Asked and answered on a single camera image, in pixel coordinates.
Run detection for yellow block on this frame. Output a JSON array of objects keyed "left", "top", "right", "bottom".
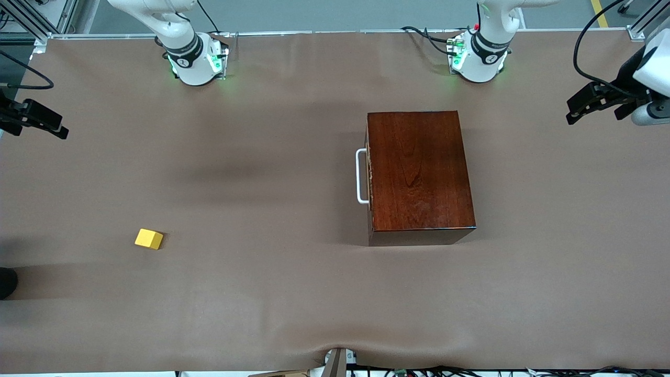
[{"left": 135, "top": 229, "right": 164, "bottom": 250}]

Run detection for light wood drawer white handle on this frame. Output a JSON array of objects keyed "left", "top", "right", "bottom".
[{"left": 355, "top": 144, "right": 374, "bottom": 211}]

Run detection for black rounded object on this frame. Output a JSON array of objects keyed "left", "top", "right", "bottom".
[{"left": 0, "top": 267, "right": 19, "bottom": 301}]

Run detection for dark brown wooden cabinet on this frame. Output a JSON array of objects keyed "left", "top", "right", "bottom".
[{"left": 366, "top": 110, "right": 477, "bottom": 247}]

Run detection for brown table cover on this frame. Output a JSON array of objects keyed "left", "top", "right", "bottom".
[{"left": 0, "top": 29, "right": 670, "bottom": 373}]

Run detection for aluminium frame post with bracket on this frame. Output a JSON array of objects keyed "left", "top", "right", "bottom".
[{"left": 627, "top": 0, "right": 670, "bottom": 41}]

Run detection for dark aluminium frame struts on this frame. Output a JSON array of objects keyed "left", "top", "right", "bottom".
[{"left": 0, "top": 0, "right": 79, "bottom": 58}]

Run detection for black left arm base cable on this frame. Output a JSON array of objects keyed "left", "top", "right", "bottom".
[{"left": 400, "top": 25, "right": 464, "bottom": 57}]

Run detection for black arm base cable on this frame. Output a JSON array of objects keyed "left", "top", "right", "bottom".
[
  {"left": 400, "top": 25, "right": 464, "bottom": 57},
  {"left": 196, "top": 0, "right": 220, "bottom": 35}
]

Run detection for black right arm base cable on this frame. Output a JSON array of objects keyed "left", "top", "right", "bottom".
[{"left": 196, "top": 0, "right": 220, "bottom": 35}]

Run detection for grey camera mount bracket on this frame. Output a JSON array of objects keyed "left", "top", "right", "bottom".
[{"left": 319, "top": 348, "right": 358, "bottom": 377}]

